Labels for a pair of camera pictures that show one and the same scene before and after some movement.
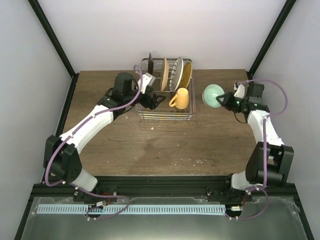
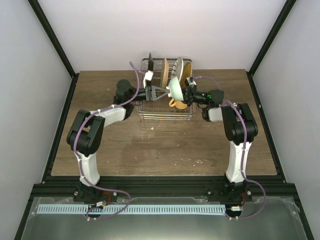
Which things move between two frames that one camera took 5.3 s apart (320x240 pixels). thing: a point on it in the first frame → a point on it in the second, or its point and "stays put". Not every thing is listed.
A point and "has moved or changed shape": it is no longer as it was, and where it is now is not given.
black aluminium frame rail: x=163 y=186 stays put
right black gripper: x=226 y=103 → x=188 y=94
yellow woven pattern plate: x=186 y=75 stays put
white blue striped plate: x=176 y=74 stays put
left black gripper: x=152 y=105 → x=149 y=92
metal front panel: x=246 y=218 stays put
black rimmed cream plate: x=150 y=64 stays put
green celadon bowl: x=209 y=94 has moved or changed shape
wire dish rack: x=174 y=79 stays put
